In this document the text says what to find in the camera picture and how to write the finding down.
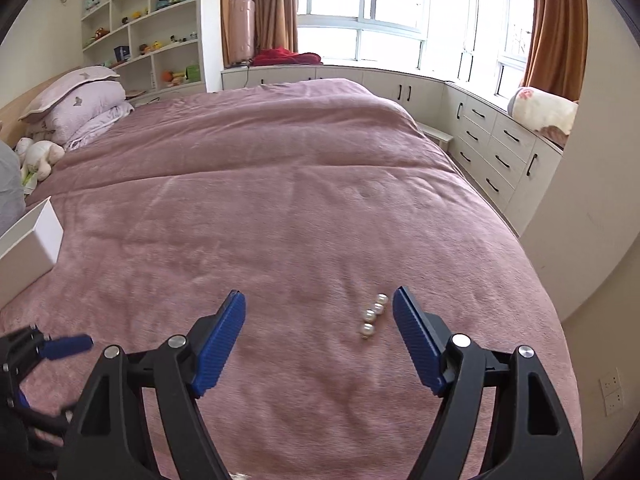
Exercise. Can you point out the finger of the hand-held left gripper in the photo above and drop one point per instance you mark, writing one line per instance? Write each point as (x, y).
(67, 346)
(50, 417)

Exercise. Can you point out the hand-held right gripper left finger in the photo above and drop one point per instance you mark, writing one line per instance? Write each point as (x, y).
(220, 345)

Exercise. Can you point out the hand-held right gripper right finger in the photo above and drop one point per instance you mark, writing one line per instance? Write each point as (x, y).
(417, 345)

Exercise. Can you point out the pearl hair clip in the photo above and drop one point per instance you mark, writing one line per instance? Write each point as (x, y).
(370, 316)

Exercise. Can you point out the white box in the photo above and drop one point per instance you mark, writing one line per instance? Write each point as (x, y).
(30, 245)

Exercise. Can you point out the grey garment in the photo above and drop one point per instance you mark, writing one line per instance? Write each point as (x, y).
(10, 180)

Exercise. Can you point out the white plush toy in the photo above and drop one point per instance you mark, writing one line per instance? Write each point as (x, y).
(40, 157)

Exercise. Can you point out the white window seat cabinets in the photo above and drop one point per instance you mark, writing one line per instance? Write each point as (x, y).
(500, 160)

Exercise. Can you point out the white step stool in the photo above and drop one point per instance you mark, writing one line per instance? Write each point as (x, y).
(437, 133)

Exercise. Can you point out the lilac folded pillow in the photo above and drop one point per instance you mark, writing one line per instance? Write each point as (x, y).
(100, 122)

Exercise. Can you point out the lilac heart print pillow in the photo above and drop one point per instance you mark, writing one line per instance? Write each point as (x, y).
(95, 102)

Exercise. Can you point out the wooden headboard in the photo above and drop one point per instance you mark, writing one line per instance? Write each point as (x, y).
(35, 95)

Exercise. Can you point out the lilac pillow with dark trim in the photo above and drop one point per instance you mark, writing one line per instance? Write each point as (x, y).
(70, 87)

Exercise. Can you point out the cream and brown plush cushion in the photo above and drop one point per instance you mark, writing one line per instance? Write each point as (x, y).
(542, 110)

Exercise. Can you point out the red cloth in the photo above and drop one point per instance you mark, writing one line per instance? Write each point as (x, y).
(280, 56)

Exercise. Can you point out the blue box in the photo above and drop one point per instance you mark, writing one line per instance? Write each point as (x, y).
(121, 54)

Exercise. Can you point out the pink cylindrical appliance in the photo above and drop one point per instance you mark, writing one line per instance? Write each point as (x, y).
(242, 30)

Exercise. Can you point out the bay window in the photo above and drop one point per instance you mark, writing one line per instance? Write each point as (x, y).
(400, 10)

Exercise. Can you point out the row of shelf toys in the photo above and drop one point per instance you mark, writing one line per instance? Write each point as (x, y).
(172, 0)

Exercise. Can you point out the white wall socket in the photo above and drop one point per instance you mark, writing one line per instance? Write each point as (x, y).
(610, 381)
(614, 403)

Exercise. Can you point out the white wall shelf unit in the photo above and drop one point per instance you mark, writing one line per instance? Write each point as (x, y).
(131, 35)

